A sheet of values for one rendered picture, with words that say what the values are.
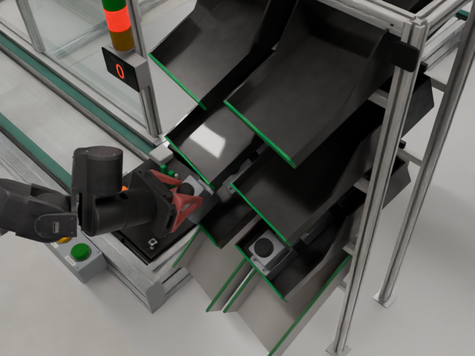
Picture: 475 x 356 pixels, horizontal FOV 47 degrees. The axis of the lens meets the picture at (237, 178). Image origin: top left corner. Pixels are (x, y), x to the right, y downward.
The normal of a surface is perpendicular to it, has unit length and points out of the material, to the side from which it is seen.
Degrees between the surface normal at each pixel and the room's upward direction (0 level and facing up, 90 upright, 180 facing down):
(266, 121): 25
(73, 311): 0
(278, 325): 45
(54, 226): 63
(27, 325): 0
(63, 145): 0
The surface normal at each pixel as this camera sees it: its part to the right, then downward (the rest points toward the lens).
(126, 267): -0.04, -0.66
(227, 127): -0.38, -0.40
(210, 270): -0.60, -0.14
